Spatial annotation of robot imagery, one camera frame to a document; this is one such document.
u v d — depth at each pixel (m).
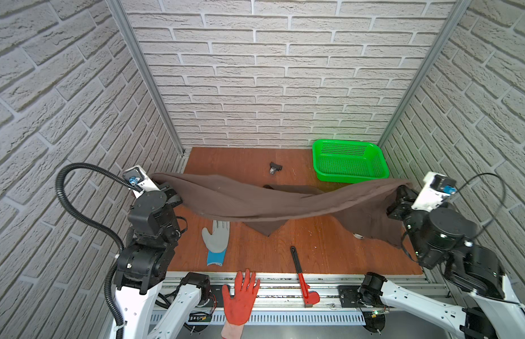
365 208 0.69
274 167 1.11
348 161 1.07
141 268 0.36
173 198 0.39
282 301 0.73
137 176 0.43
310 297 0.72
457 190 0.39
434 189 0.42
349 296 0.74
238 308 0.70
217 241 0.89
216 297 0.73
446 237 0.35
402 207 0.47
